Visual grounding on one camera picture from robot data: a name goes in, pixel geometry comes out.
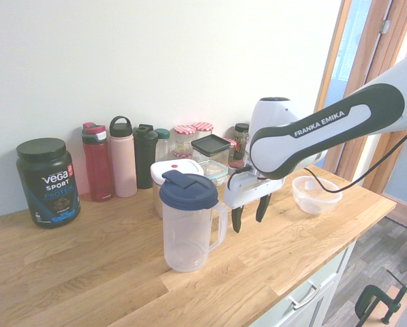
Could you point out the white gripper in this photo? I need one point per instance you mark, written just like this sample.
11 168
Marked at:
251 192

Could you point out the clear pitcher with blue lid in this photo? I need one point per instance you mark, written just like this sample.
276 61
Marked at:
186 238

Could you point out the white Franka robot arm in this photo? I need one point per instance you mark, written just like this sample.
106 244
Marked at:
326 136

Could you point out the red water bottle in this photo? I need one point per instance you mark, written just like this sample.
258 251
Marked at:
99 170

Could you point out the glass container with teal lid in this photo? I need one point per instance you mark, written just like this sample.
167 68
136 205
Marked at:
216 173

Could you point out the clear glass mug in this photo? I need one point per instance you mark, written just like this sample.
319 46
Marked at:
245 146

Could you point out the clear plastic bowl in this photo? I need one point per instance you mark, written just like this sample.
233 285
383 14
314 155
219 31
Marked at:
317 204

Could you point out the small jar red checkered lid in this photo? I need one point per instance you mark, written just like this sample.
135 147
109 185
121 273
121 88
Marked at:
182 154
231 144

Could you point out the square container with black lid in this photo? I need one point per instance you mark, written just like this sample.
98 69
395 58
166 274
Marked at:
211 144

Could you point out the dark jar with black lid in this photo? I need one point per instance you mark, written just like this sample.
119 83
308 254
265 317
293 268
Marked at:
240 131

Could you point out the cereal container with white lid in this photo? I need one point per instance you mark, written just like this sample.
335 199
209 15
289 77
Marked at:
176 167

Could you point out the glass jar red checkered lid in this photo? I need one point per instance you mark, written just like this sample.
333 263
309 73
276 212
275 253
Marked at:
184 136
203 126

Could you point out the pale cabinet under counter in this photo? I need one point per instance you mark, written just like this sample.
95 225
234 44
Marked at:
326 289

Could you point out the clear bottle with green cap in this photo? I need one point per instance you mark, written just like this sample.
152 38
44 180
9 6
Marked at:
163 146

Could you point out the black shaker bottle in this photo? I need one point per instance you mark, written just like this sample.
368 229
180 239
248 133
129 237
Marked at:
145 156

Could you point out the pink bottle with black cap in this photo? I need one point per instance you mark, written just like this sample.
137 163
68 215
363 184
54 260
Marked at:
123 163

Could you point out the wooden door with glass panel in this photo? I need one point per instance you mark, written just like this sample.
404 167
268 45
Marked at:
382 153

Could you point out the green metal clamp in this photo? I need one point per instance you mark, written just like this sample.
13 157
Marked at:
370 298

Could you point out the black Vega protein tub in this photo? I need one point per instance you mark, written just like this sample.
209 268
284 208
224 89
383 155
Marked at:
48 177

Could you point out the silver door hinge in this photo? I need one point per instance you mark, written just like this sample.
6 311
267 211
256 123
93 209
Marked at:
385 26

